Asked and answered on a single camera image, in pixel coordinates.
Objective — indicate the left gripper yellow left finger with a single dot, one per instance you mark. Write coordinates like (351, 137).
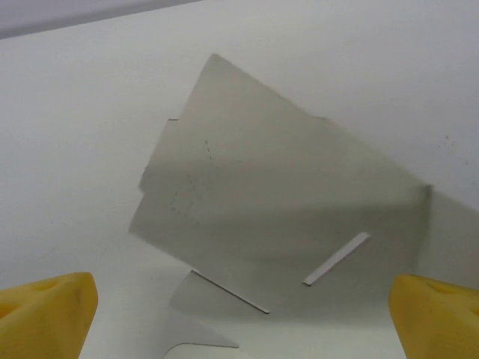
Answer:
(45, 318)

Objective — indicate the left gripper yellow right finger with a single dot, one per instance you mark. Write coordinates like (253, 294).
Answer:
(438, 321)

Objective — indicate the white paper box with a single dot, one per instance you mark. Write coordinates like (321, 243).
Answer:
(280, 168)

